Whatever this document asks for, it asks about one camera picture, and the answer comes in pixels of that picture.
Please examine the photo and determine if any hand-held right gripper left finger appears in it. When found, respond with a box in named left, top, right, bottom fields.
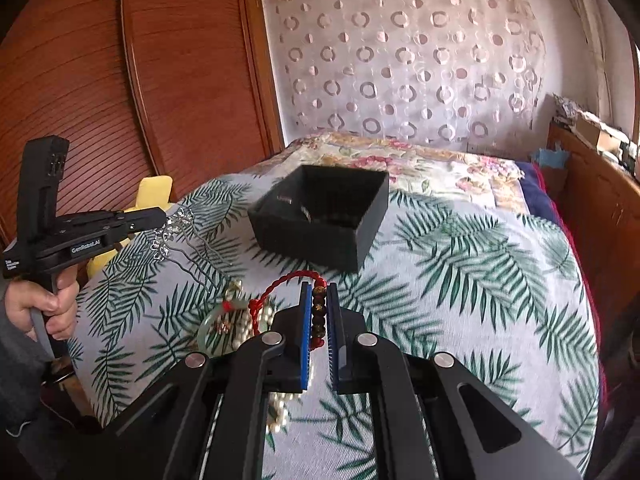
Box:
left=65, top=281, right=313, bottom=480

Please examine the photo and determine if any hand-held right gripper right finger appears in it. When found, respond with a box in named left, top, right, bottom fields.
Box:
left=328, top=282, right=584, bottom=480

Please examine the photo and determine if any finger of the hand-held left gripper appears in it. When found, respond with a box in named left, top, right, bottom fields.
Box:
left=114, top=207, right=167, bottom=242

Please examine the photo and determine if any red cord dark bead bracelet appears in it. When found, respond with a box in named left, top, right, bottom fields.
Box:
left=248, top=269, right=334, bottom=352

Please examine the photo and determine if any black jewelry box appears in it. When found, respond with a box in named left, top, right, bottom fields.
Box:
left=247, top=164, right=391, bottom=272

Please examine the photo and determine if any person's left forearm grey sleeve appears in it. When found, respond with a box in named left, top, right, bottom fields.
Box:
left=0, top=280, right=61, bottom=436

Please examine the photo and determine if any person's left hand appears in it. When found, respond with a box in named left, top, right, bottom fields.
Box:
left=4, top=279, right=81, bottom=342

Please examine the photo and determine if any silver hair comb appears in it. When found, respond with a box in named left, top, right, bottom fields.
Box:
left=151, top=208, right=237, bottom=292

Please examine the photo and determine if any yellow plush toy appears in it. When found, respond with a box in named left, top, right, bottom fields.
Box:
left=87, top=175, right=174, bottom=279

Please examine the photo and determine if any pale green jade bangle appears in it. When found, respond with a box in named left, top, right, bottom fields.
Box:
left=196, top=304, right=252, bottom=362

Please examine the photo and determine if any wooden wardrobe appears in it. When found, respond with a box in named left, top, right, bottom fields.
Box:
left=0, top=0, right=287, bottom=281

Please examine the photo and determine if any green leaf print blanket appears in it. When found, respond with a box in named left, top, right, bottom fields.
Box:
left=66, top=174, right=602, bottom=480

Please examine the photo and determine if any floral print blanket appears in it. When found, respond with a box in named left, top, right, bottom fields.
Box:
left=277, top=131, right=527, bottom=211

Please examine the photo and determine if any dark blue red-trimmed blanket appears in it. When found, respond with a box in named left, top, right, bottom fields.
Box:
left=514, top=159, right=610, bottom=413

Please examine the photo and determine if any blue paper piece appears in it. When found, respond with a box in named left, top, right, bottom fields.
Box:
left=531, top=144, right=570, bottom=172

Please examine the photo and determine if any circle pattern sheer curtain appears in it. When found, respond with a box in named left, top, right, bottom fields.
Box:
left=261, top=0, right=549, bottom=150

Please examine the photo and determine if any wooden side cabinet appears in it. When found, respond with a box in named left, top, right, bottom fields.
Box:
left=544, top=121, right=640, bottom=366

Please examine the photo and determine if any cardboard box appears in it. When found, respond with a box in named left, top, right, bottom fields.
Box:
left=574, top=109, right=627, bottom=155

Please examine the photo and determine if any pearl necklace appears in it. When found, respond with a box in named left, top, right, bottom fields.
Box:
left=219, top=305, right=312, bottom=435

